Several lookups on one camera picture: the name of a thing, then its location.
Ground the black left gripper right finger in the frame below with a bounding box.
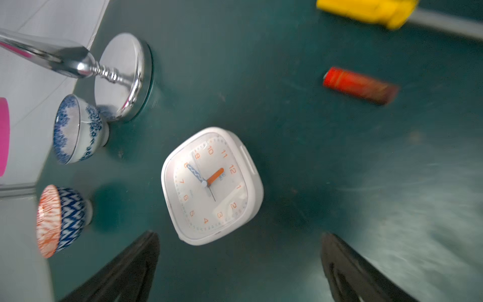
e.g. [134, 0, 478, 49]
[321, 232, 416, 301]

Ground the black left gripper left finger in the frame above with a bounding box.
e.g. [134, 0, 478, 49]
[62, 231, 160, 301]

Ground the white square alarm clock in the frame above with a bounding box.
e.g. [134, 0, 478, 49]
[160, 127, 264, 246]

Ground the red AA battery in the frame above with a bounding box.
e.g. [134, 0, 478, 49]
[323, 67, 399, 106]

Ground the yellow handled screwdriver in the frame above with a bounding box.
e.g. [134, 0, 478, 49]
[316, 0, 482, 41]

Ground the orange patterned bowl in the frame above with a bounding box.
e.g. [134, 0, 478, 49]
[36, 184, 93, 259]

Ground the blue white floral bowl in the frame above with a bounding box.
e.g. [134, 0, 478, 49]
[53, 94, 109, 165]

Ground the pink plastic goblet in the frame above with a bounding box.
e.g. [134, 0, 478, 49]
[0, 98, 10, 176]

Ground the chrome cup holder stand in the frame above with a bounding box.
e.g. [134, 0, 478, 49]
[1, 29, 153, 122]

